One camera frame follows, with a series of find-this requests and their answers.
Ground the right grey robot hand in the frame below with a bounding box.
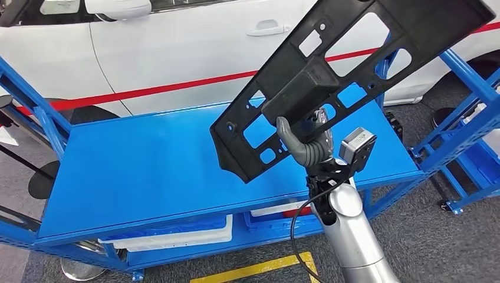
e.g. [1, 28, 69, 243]
[276, 109, 335, 157]

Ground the black plastic car part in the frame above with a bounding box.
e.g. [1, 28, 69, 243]
[209, 0, 497, 185]

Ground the blue metal shelf rack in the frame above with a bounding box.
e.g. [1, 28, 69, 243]
[0, 33, 500, 283]

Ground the red plastic item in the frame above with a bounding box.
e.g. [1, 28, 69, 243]
[283, 206, 313, 219]

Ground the red barrier belt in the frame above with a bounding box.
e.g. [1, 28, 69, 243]
[15, 21, 500, 117]

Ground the white car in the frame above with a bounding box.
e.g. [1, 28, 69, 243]
[0, 0, 500, 128]

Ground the black stanchion disc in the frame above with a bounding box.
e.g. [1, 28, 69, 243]
[431, 107, 459, 130]

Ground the blue wheeled rack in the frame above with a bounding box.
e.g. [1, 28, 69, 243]
[431, 99, 500, 216]

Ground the white car side mirror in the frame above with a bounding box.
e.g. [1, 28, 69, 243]
[84, 0, 152, 21]

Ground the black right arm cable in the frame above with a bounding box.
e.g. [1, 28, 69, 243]
[290, 179, 348, 283]

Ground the black cable drag chain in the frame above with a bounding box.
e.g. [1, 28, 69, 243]
[384, 111, 404, 142]

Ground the white car door handle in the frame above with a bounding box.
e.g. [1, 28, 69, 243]
[246, 19, 292, 38]

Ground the chrome stanchion post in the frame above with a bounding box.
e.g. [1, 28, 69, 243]
[0, 94, 15, 129]
[28, 160, 108, 283]

